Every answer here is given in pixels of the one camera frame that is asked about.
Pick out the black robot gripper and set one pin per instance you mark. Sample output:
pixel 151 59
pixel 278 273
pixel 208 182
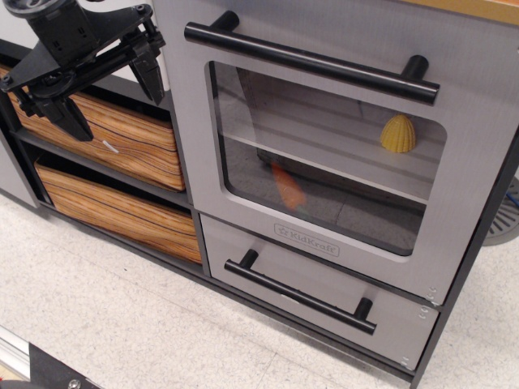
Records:
pixel 77 47

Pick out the black oven door handle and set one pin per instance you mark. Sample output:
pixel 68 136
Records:
pixel 409 84

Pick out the grey toy oven door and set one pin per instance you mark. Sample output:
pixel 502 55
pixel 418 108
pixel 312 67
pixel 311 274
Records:
pixel 367 133

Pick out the white oven shelf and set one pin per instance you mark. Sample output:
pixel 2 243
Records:
pixel 401 174

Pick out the upper wood-pattern storage bin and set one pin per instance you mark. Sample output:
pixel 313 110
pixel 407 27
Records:
pixel 124 140

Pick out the wood-pattern storage bin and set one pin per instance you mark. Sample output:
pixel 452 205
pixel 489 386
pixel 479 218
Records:
pixel 106 203
pixel 124 140

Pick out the lower wood-pattern storage bin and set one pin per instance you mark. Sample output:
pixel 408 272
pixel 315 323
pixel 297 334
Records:
pixel 106 203

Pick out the orange toy carrot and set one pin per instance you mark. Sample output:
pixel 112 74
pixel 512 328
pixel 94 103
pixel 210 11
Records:
pixel 291 193

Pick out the yellow toy corn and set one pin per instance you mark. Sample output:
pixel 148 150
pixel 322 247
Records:
pixel 398 135

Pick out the grey lower drawer front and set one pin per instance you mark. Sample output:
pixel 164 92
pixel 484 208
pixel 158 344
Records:
pixel 383 322

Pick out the grey perforated round base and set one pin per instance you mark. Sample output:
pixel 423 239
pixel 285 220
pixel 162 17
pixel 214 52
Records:
pixel 504 227

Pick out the metal rail with black plate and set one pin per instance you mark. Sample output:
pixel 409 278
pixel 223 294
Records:
pixel 24 365

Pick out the black drawer handle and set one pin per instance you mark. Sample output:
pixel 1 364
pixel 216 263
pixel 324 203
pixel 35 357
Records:
pixel 357 319

